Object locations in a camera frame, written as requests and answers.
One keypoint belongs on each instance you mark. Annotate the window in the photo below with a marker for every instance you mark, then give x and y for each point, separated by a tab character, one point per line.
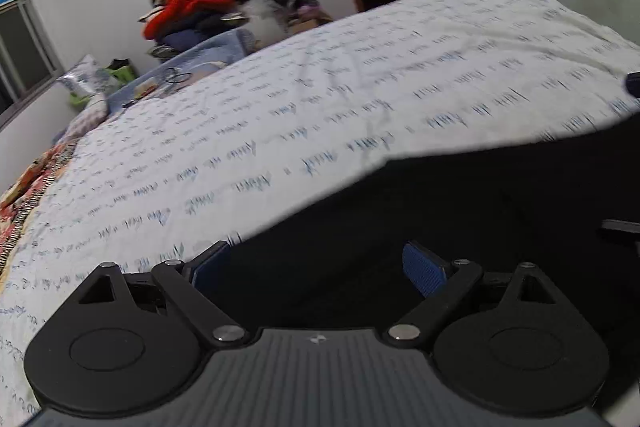
25	57

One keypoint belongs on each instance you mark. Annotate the colourful floral blanket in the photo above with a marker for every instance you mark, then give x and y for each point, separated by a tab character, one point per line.
30	202

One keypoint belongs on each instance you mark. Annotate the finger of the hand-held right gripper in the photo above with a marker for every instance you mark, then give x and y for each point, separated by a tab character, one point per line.
622	231
634	84

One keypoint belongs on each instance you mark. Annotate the green bag with plastic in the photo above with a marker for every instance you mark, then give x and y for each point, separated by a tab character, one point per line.
120	73

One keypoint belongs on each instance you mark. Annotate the black pants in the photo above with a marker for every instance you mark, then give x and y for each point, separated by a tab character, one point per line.
475	207

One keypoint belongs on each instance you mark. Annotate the pile of clothes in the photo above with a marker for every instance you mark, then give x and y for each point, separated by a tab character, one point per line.
200	7

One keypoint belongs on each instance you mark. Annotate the white script-printed quilt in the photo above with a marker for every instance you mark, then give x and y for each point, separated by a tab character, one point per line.
300	107

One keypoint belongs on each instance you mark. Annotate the floral pillow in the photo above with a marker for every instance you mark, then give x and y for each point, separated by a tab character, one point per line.
82	74

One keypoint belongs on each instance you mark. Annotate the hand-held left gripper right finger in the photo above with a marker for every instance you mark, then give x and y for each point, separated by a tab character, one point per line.
425	269

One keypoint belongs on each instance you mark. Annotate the blue storage bin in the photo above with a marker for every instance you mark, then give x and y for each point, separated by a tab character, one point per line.
220	52

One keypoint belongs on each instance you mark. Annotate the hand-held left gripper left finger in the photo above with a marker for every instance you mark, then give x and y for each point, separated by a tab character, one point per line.
210	269

